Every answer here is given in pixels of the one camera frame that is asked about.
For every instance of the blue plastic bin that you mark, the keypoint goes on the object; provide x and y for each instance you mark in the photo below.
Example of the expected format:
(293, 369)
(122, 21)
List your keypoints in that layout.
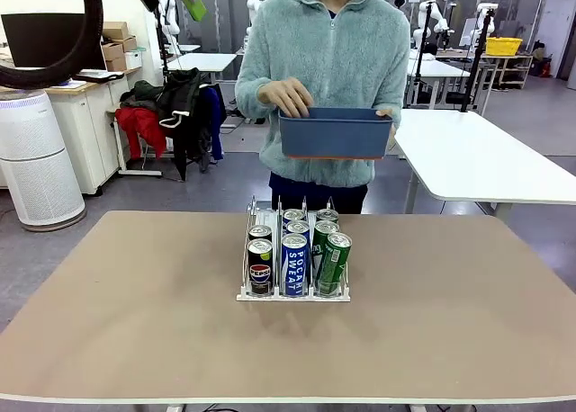
(335, 137)

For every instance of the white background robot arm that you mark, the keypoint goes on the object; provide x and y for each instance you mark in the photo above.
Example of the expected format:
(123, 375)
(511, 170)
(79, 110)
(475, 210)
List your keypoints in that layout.
(491, 23)
(440, 23)
(170, 25)
(252, 2)

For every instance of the person's left forearm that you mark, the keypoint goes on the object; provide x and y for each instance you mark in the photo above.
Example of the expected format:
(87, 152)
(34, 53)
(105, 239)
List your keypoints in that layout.
(400, 101)

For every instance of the person's right forearm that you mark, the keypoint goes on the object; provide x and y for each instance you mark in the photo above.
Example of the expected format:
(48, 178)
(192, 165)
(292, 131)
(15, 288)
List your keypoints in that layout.
(247, 99)

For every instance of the person's right hand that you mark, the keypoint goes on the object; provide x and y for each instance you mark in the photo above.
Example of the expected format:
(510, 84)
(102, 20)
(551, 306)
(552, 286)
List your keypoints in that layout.
(288, 95)

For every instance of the person's left hand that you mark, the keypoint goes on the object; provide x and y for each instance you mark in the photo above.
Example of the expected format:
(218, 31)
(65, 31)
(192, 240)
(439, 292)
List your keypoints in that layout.
(393, 131)

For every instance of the brown cardboard box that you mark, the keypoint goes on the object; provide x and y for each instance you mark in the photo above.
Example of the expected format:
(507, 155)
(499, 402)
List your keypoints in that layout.
(129, 44)
(118, 29)
(114, 53)
(117, 65)

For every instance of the white desk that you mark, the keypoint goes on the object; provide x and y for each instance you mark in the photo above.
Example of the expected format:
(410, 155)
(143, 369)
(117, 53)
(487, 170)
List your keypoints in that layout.
(207, 61)
(443, 68)

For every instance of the small white box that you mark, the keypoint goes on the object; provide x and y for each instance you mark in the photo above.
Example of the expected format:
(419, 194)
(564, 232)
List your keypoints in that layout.
(133, 60)

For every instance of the dark keyboard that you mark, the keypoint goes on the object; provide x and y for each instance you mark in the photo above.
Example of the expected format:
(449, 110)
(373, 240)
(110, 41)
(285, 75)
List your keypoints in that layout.
(101, 75)

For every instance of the dark green jacket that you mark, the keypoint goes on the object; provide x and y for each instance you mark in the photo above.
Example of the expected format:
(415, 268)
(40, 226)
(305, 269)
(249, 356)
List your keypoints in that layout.
(144, 92)

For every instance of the black jacket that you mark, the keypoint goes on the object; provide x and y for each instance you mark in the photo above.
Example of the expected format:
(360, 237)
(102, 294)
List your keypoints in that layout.
(189, 115)

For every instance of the blue garment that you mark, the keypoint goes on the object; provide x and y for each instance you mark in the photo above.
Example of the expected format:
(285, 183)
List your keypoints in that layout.
(218, 115)

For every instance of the black computer monitor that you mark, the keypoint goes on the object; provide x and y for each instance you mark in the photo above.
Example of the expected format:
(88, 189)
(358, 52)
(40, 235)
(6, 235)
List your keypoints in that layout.
(45, 38)

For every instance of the red jacket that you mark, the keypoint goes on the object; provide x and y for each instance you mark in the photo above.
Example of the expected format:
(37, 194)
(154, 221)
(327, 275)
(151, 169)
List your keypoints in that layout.
(139, 128)

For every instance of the person in mint fleece jacket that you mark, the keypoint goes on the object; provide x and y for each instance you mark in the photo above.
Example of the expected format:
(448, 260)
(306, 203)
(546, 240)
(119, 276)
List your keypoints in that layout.
(324, 47)

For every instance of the white cabinet with wood top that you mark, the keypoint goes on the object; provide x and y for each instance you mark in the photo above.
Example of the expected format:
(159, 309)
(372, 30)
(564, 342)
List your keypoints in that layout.
(90, 128)

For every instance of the small white side table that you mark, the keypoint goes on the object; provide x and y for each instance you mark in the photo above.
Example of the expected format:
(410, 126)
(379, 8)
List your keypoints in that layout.
(139, 173)

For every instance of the white air purifier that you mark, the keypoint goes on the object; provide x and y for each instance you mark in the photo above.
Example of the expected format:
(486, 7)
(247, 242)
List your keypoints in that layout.
(36, 160)

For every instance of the black Pepsi can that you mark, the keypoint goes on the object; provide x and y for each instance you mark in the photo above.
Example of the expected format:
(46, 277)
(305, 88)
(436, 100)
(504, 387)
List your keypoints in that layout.
(260, 232)
(260, 272)

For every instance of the yellow plastic basket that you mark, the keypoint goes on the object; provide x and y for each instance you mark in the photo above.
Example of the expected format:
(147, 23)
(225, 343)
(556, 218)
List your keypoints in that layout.
(504, 47)

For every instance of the wooden shelf table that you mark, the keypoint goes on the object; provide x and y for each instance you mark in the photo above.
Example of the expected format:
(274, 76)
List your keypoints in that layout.
(517, 60)

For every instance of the large white table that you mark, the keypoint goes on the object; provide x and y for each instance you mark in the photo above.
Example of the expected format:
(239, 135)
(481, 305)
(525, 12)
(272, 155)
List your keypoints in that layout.
(495, 160)

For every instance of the red fire extinguisher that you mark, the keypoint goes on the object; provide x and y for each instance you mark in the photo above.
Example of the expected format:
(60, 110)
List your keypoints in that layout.
(545, 68)

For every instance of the black camera stand pole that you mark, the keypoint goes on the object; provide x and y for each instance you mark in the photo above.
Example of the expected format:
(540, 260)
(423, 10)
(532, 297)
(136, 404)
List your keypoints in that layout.
(425, 47)
(477, 61)

